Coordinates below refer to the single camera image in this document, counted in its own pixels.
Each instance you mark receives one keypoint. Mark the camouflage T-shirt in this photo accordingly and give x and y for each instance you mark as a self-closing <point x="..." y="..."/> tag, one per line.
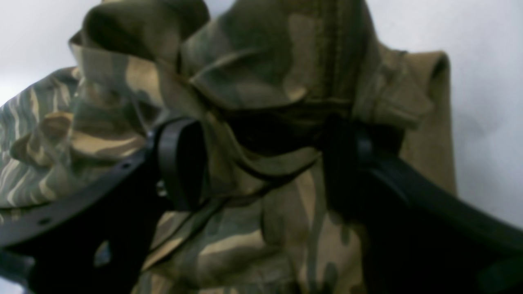
<point x="263" y="78"/>

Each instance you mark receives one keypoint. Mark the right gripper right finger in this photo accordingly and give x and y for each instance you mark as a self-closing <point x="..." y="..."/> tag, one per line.
<point x="423" y="240"/>

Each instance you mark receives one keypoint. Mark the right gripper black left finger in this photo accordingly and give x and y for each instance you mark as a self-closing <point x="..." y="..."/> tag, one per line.
<point x="96" y="241"/>

